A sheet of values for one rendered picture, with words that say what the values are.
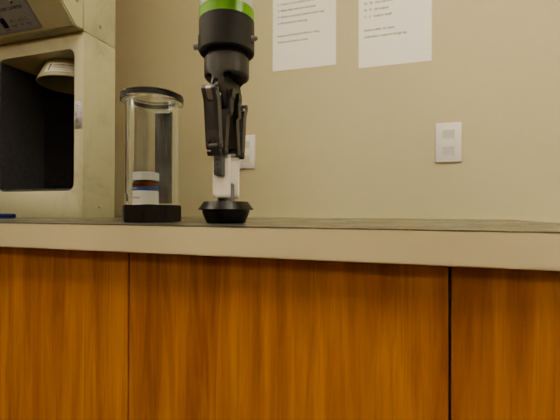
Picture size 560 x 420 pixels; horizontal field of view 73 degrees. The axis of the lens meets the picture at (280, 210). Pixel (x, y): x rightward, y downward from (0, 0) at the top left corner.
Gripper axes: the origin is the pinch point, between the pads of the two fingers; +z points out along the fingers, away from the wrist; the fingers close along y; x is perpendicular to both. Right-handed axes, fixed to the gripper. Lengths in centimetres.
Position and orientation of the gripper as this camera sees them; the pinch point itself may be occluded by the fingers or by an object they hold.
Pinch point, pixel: (226, 177)
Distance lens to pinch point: 64.1
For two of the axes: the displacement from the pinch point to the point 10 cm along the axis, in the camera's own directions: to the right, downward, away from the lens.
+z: 0.0, 10.0, 0.0
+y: -3.0, 0.0, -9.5
